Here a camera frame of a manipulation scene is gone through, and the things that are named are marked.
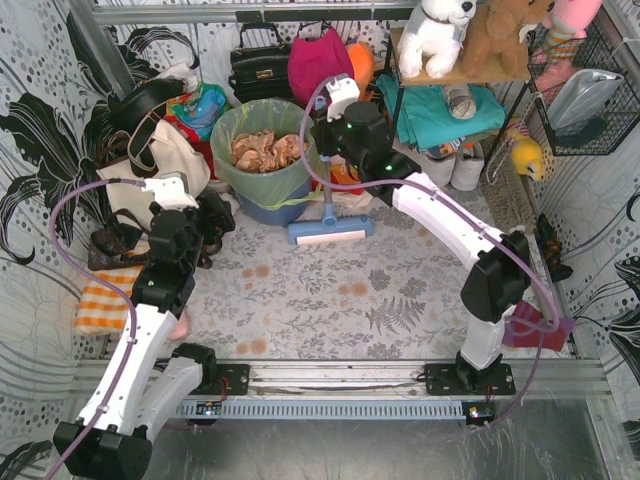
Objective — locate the wooden shelf rack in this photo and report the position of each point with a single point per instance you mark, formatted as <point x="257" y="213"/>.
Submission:
<point x="492" y="74"/>

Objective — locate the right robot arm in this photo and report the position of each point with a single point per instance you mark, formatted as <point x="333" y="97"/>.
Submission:
<point x="495" y="262"/>

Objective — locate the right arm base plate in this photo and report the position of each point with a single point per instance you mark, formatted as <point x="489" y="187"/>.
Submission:
<point x="445" y="379"/>

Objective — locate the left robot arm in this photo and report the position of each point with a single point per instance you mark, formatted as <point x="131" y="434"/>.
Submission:
<point x="113" y="436"/>

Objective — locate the white sneakers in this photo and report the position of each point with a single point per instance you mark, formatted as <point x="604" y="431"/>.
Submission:
<point x="460" y="169"/>

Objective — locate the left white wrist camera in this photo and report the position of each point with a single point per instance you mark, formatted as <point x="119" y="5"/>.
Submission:
<point x="170" y="192"/>

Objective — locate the magenta fabric bag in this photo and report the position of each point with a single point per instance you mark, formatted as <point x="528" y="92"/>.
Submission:
<point x="312" y="61"/>

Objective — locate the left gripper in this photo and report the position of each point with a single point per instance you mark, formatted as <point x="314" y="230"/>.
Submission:
<point x="216" y="212"/>

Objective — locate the white plush dog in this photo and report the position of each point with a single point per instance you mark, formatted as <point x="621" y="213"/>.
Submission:
<point x="433" y="36"/>

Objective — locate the pink plush toy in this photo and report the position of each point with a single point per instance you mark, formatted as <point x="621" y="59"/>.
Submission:
<point x="568" y="20"/>

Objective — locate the silver foil pouch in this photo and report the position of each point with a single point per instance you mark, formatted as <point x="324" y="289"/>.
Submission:
<point x="583" y="96"/>

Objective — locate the pink case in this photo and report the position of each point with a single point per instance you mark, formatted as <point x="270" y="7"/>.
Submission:
<point x="181" y="329"/>

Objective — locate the colourful folded clothes stack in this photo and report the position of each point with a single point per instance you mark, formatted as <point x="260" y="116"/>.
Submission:
<point x="194" y="114"/>

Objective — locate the brown teddy bear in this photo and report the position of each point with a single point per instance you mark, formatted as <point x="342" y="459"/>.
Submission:
<point x="495" y="32"/>

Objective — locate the orange checkered cloth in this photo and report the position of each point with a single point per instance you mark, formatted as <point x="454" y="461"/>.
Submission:
<point x="101" y="311"/>

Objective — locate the crumpled brown paper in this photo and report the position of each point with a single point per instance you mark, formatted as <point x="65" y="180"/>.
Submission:
<point x="263" y="152"/>

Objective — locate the green plastic trash bag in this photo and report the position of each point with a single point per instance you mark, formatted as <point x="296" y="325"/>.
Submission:
<point x="280" y="117"/>

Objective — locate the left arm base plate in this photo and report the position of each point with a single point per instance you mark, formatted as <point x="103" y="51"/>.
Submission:
<point x="231" y="379"/>

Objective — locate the cream canvas tote bag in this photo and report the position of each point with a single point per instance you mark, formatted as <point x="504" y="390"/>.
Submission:
<point x="168" y="152"/>

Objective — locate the blue floor mop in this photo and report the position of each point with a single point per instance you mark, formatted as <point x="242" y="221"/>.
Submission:
<point x="331" y="227"/>

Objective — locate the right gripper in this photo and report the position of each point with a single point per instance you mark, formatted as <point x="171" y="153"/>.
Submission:
<point x="323" y="138"/>

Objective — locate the black leather handbag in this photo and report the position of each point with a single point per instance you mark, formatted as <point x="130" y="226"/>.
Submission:
<point x="260" y="72"/>

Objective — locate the orange plush toy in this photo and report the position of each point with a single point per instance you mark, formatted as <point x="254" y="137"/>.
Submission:
<point x="362" y="60"/>

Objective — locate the black wire basket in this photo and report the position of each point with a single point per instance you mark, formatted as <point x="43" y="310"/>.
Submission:
<point x="551" y="68"/>

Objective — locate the dark brown strap bag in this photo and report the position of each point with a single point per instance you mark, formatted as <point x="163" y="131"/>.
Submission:
<point x="112" y="246"/>

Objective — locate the teal folded cloth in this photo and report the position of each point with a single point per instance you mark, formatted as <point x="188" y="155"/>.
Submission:
<point x="424" y="119"/>

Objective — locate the blue plastic trash bin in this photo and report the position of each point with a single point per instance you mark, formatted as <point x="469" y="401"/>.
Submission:
<point x="281" y="213"/>

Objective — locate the yellow plush toy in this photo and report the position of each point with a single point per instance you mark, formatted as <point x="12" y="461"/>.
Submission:
<point x="526" y="154"/>

